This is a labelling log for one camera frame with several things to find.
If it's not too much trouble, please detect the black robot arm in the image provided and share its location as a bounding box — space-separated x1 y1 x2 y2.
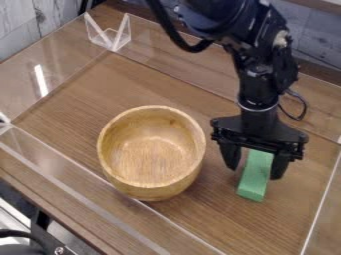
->
146 0 309 180

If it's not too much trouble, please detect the clear acrylic corner bracket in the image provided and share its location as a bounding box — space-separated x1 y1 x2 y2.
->
84 13 131 52

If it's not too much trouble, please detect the black table leg bracket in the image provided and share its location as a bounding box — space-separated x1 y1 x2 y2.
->
31 210 68 255

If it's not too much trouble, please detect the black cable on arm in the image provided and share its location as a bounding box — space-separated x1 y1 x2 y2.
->
277 88 309 122

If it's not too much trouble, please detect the green foam stick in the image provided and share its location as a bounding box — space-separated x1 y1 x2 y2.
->
236 150 273 202

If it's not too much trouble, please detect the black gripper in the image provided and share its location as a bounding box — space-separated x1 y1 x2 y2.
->
210 109 309 180

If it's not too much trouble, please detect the black floor cable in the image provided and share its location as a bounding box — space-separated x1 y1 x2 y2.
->
0 228 33 245

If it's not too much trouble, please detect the clear acrylic barrier wall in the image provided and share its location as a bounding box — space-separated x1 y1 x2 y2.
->
0 8 341 255

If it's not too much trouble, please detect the wooden bowl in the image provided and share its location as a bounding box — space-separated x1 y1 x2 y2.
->
96 105 206 201

